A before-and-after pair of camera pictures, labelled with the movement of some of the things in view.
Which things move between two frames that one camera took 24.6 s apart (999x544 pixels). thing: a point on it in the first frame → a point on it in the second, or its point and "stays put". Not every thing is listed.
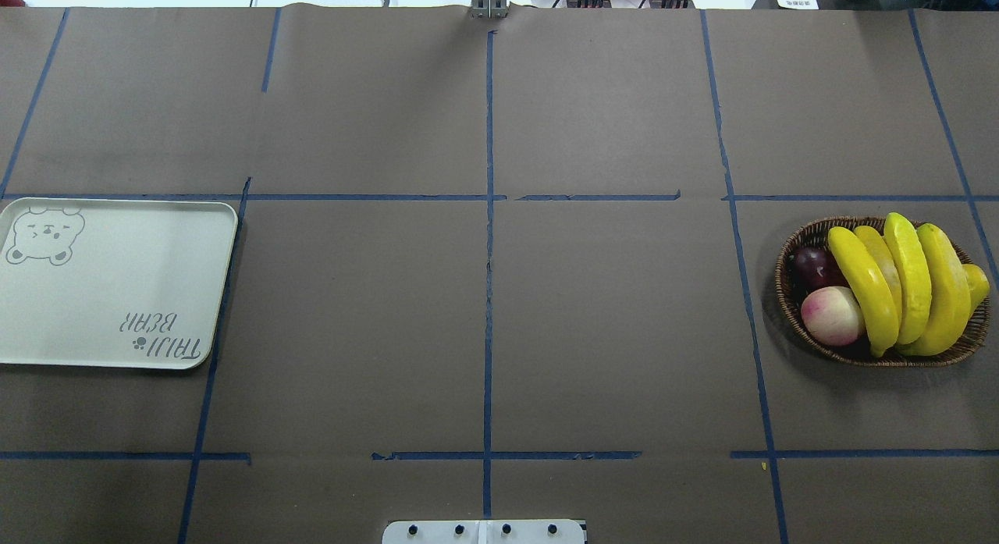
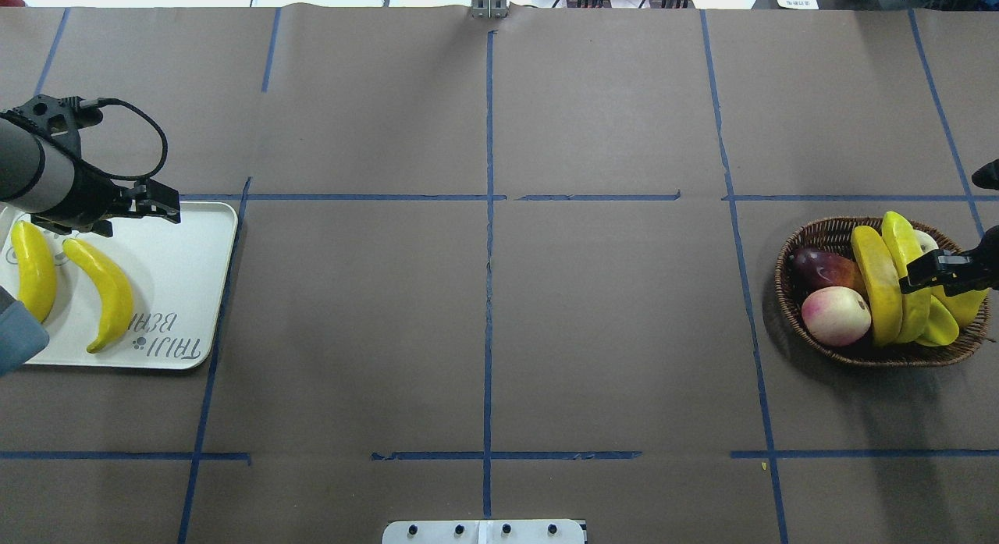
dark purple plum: (813, 267) stays put
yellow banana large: (947, 319) → (119, 293)
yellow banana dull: (877, 246) stays put
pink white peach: (832, 315) stays put
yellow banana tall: (912, 278) stays put
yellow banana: (877, 298) → (37, 273)
